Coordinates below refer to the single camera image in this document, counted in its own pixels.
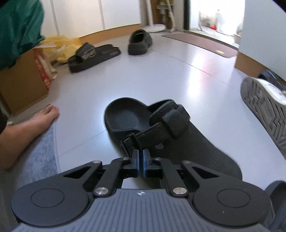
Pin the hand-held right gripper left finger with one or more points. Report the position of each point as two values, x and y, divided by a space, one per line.
134 160

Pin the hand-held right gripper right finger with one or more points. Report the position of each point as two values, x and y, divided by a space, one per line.
146 161

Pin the black chunky mary jane shoe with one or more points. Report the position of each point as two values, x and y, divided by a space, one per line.
270 77
139 43

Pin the white lace-up sneaker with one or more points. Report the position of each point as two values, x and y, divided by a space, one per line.
263 111

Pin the grey floor mat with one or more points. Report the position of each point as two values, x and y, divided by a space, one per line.
40 160

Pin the person's bare foot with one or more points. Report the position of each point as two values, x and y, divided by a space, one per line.
29 131

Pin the black slide sandal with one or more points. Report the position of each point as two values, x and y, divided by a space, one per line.
85 58
110 50

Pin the brown door mat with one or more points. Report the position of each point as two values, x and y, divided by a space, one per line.
201 44

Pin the yellow slipper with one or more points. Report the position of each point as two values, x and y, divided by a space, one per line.
67 45

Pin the white fan stand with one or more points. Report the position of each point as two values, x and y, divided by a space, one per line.
154 26

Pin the brown cardboard box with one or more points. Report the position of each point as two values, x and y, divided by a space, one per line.
22 82

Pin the green cloth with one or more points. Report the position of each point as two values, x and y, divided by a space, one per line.
20 26

